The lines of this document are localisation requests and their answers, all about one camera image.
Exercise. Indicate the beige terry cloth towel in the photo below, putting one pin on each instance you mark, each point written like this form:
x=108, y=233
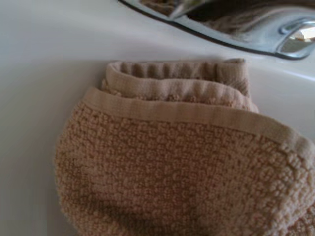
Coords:
x=172, y=172

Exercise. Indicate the white ceramic sink basin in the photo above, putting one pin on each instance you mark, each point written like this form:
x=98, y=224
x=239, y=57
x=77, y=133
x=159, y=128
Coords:
x=49, y=61

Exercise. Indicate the chrome sink drain stopper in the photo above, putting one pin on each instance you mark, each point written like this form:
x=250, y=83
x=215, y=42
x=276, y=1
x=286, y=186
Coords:
x=246, y=24

